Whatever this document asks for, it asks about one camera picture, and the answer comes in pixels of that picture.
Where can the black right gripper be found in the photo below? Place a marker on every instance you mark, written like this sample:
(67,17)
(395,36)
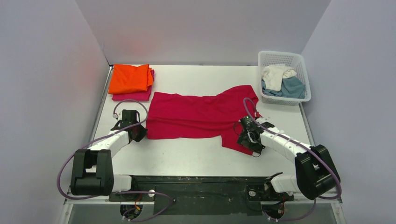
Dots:
(248,141)

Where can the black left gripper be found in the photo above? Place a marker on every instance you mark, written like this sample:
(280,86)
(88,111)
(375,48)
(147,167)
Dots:
(136,132)

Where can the red t-shirt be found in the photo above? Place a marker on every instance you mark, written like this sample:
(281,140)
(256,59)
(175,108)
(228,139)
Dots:
(173,116)

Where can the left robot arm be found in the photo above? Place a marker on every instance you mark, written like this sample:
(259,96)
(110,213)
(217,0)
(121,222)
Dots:
(92,171)

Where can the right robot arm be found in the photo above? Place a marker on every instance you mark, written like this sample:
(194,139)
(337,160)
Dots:
(315,173)

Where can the folded pink t-shirt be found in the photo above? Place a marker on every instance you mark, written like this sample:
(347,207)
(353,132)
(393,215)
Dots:
(142,96)

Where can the folded orange t-shirt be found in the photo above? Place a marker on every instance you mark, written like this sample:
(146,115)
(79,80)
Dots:
(129,79)

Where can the blue cloth in basket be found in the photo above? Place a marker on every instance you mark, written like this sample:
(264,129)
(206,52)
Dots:
(290,88)

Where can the white cloth in basket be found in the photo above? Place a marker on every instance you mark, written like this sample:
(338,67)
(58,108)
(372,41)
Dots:
(273,75)

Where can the white plastic basket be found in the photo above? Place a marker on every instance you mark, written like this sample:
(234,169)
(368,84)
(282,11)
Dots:
(296,61)

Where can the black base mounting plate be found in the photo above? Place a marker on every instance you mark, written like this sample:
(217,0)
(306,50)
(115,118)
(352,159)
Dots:
(186,195)

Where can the aluminium rail frame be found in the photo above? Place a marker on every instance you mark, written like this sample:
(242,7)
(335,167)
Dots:
(102,211)

